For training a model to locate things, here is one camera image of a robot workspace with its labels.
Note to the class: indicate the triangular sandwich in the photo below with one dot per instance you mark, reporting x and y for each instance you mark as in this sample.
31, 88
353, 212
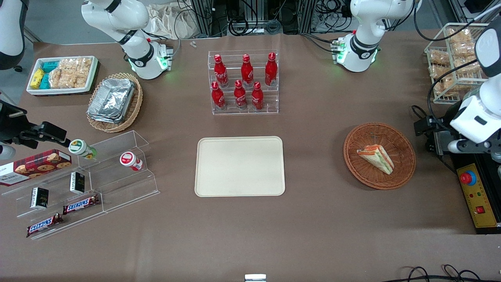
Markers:
377, 157

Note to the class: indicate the green lid cup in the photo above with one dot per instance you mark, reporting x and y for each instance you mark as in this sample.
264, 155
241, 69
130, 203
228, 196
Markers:
80, 148

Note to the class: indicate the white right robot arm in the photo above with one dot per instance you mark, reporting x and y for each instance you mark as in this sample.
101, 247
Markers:
129, 23

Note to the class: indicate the red cola bottle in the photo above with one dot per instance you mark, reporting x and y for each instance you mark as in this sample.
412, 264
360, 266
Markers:
247, 72
257, 98
218, 98
221, 72
240, 96
271, 70

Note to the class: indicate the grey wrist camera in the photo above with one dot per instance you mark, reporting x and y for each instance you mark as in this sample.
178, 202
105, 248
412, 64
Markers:
6, 152
467, 146

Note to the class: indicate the stack of foil trays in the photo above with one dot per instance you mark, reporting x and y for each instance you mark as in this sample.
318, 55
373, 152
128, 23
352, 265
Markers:
111, 100

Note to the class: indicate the brown wicker basket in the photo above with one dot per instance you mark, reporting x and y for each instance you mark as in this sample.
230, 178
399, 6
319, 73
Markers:
375, 135

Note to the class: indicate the clear rice cracker bag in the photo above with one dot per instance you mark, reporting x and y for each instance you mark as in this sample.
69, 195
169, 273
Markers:
55, 78
444, 87
440, 71
467, 67
439, 57
76, 72
460, 36
464, 49

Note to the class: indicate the light oval wicker basket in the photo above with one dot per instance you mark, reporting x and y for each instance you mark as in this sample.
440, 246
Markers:
135, 107

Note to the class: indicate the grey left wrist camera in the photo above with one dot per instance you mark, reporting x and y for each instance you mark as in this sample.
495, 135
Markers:
467, 146

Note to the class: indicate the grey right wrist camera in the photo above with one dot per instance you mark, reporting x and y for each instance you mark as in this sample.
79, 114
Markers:
6, 152

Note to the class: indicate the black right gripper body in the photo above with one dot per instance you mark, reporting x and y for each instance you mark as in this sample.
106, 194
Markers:
8, 124

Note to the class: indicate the white rectangular snack tray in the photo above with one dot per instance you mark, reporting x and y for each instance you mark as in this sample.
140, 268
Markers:
92, 80

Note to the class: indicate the red emergency stop button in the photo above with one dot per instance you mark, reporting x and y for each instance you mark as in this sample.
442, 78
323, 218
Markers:
468, 178

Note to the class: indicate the beige plastic tray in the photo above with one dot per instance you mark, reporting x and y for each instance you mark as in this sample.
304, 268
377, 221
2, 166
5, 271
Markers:
239, 166

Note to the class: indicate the clear acrylic bottle rack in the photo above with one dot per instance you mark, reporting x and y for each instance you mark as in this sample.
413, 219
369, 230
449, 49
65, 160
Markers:
270, 100

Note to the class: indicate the teal snack packet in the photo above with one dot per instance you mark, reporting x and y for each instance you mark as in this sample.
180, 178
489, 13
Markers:
45, 81
50, 66

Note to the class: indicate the small black box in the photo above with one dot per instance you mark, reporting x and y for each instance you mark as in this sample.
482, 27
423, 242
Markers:
39, 197
77, 183

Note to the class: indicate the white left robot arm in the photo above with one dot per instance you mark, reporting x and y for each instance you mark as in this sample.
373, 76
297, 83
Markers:
364, 23

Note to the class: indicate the red tartan cookie box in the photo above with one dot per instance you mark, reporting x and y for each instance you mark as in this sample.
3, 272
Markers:
35, 166

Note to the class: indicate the grey metal box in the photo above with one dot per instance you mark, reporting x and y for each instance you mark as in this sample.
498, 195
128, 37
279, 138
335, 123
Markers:
442, 144

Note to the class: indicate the beige cloth bag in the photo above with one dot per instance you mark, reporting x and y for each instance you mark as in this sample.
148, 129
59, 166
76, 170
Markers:
168, 21

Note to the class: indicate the black unit with yellow panel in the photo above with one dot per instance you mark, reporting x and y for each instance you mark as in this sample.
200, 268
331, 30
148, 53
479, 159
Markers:
481, 196

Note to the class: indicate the clear acrylic step shelf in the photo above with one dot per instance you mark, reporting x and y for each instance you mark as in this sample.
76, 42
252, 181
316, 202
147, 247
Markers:
125, 186

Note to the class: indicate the red lid cup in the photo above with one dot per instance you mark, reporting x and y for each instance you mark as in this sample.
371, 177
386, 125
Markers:
130, 159

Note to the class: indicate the yellow snack packet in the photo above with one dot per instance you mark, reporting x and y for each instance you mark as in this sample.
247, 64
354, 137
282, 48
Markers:
37, 78

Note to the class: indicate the snickers bar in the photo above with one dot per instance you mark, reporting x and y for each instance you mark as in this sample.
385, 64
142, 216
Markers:
44, 225
81, 204

